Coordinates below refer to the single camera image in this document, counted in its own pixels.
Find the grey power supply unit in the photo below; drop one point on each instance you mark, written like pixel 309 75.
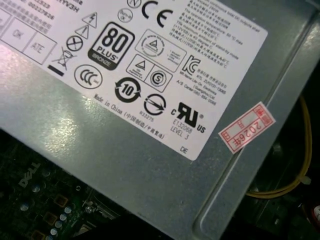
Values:
pixel 150 175

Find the green Dell motherboard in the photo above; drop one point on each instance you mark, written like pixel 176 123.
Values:
pixel 50 212

